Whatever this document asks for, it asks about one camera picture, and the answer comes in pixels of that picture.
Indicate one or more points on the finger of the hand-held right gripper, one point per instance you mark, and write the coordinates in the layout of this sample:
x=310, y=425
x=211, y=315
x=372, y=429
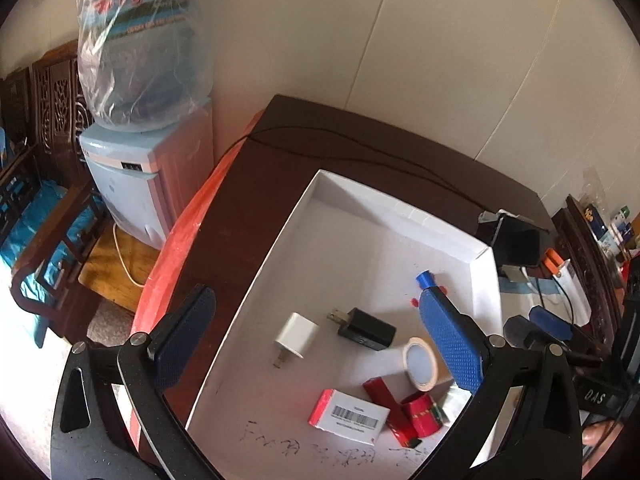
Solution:
x=520, y=332
x=550, y=321

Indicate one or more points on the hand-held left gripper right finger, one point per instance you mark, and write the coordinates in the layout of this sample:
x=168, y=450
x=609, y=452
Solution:
x=450, y=345

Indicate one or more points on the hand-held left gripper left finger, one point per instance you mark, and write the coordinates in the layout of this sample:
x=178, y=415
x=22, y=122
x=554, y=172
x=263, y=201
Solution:
x=185, y=340

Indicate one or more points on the brown tape roll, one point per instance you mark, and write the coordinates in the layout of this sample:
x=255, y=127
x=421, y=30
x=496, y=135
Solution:
x=420, y=365

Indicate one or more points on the long red box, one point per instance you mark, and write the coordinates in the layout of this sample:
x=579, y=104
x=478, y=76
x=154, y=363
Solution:
x=387, y=400

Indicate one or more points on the black charger plug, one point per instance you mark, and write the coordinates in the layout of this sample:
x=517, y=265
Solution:
x=367, y=332

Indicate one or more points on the white charger plug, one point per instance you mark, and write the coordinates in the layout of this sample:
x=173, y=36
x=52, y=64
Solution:
x=296, y=337

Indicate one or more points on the white box red side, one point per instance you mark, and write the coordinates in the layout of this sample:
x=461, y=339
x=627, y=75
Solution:
x=352, y=417

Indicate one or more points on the white cardboard box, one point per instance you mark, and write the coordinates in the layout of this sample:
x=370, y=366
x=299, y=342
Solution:
x=350, y=260

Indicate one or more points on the person's right hand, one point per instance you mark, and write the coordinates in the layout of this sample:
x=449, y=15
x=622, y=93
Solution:
x=597, y=434

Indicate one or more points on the white absorbent pad blue border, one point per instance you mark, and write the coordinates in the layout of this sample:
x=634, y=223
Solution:
x=510, y=287

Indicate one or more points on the carved dark wooden cabinet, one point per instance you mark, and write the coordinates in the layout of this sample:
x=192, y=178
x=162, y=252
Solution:
x=585, y=255

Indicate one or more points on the black power adapter box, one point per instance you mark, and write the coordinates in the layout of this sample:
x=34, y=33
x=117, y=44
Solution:
x=517, y=242

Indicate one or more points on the red plastic sheet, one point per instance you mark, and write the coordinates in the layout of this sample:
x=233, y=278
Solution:
x=170, y=250

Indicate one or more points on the dark blue carton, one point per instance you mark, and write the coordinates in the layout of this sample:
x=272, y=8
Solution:
x=593, y=217

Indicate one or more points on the light blue water dispenser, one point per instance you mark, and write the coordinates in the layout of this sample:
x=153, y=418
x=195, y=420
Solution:
x=140, y=185

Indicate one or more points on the blue seat cushion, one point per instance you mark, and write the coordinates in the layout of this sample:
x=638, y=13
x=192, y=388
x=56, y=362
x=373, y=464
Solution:
x=30, y=230

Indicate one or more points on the carved wooden chair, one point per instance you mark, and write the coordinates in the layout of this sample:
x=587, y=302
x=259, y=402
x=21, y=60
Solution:
x=50, y=110

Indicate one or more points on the water jug in plastic bag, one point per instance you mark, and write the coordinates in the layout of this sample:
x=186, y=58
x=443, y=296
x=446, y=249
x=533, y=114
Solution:
x=140, y=60

